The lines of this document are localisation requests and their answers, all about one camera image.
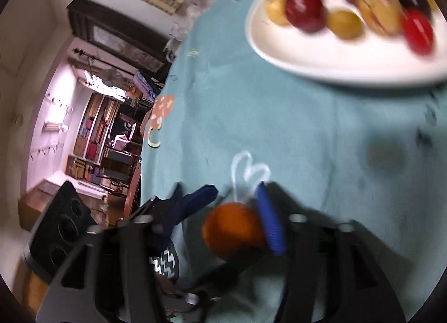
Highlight tan oval fruit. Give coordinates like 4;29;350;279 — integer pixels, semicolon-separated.
355;0;405;35

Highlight black curtain rod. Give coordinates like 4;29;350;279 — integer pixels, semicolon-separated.
72;49;140;75

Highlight red cherry tomato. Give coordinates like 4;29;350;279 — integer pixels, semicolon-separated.
401;9;435;55

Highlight dark zigzag patterned cloth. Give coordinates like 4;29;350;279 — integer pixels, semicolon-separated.
148;239;180;280

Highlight red wooden chair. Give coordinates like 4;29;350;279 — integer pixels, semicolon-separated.
123;159;144;217

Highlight bookshelf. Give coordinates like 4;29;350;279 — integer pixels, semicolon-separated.
72;92;121;172

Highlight small yellow fruit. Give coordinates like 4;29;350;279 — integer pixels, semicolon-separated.
326;10;364;40
265;0;290;26

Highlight teal printed tablecloth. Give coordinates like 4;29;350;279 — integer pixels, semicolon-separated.
140;0;447;323

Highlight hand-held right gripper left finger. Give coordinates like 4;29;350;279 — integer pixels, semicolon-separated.
35;184;219;323

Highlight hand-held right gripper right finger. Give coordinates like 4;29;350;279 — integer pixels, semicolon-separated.
255;181;409;323

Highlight large red plum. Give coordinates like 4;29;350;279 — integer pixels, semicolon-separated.
284;0;327;33

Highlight dark wooden door frame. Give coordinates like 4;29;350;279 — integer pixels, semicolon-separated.
66;0;175;72

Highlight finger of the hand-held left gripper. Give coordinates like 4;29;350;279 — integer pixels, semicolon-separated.
171;248;276;315

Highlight orange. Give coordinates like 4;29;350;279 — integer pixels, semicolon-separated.
202;203;268;261

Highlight white plate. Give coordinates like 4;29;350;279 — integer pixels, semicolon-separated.
244;0;447;86

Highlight brown cardboard box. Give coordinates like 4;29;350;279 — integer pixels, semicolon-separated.
17;176;70;233

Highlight dark purple plum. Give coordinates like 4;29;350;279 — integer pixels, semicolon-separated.
400;0;432;16

